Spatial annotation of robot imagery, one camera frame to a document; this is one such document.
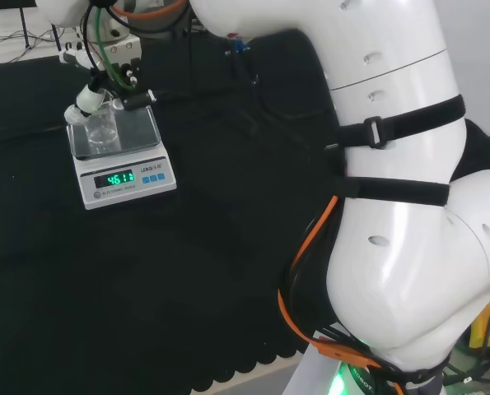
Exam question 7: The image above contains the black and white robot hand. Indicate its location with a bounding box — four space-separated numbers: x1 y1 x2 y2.
58 36 159 127

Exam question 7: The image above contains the clear glass beaker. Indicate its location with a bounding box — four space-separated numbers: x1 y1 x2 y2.
86 92 120 156

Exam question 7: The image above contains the white electronic balance steel pan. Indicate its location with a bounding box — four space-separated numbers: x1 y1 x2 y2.
66 105 178 211

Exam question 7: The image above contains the black tripod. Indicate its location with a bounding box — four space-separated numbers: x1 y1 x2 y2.
16 6 34 51

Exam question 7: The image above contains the black cloth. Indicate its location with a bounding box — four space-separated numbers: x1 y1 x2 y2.
0 28 490 394

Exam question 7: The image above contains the yellow stop button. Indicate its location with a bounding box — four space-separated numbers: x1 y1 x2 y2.
469 295 490 360

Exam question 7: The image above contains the green cable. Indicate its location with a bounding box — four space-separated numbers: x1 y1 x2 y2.
94 4 133 90

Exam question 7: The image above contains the black cable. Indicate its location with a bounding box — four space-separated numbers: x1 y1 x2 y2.
82 2 100 72

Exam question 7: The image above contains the orange cable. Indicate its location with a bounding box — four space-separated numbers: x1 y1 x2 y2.
119 0 407 395

